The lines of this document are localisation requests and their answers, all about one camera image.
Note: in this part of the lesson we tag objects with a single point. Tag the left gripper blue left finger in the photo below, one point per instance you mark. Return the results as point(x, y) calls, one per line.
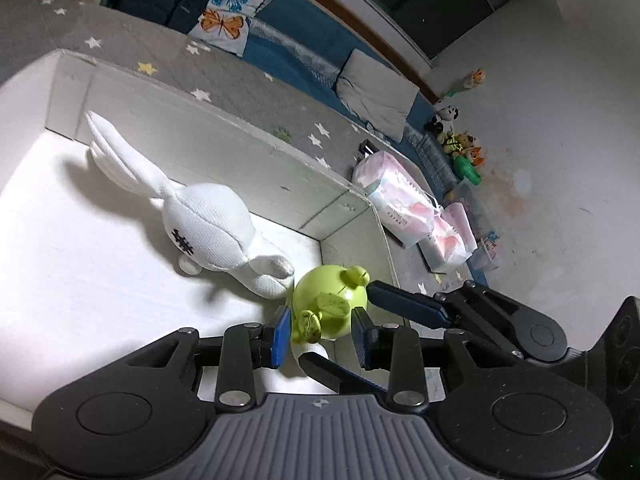
point(245, 348)

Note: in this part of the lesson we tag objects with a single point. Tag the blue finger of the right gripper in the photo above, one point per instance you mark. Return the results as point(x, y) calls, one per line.
point(335, 377)
point(413, 306)

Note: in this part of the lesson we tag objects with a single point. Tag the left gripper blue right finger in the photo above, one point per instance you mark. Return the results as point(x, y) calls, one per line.
point(398, 350)

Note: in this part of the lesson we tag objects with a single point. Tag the green pig toy figure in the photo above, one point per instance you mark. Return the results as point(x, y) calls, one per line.
point(323, 300)

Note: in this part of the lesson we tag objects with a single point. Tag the white plush rabbit toy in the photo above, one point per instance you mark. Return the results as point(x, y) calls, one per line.
point(208, 222)

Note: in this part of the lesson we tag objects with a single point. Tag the pink white tissue pack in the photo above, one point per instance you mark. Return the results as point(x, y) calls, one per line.
point(403, 207)

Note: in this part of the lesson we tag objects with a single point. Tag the green toy watering can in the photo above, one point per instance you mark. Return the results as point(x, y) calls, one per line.
point(464, 169)

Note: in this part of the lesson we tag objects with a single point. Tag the white cardboard storage box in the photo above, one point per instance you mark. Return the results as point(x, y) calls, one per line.
point(129, 210)

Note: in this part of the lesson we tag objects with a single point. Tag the panda plush toy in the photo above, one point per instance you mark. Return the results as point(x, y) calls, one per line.
point(442, 121)

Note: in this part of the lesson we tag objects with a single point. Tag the grey cushion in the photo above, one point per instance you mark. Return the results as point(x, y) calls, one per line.
point(376, 94)

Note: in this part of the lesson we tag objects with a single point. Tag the orange flower toy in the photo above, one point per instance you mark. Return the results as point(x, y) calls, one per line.
point(468, 82)

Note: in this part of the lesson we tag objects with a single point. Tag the blue sofa bed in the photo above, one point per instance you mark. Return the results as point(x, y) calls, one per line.
point(325, 50)

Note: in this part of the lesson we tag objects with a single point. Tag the butterfly print pillow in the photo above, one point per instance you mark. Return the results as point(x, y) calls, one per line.
point(225, 24)

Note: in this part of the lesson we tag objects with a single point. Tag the grey star pattern mat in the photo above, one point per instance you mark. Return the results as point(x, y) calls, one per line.
point(200, 113)

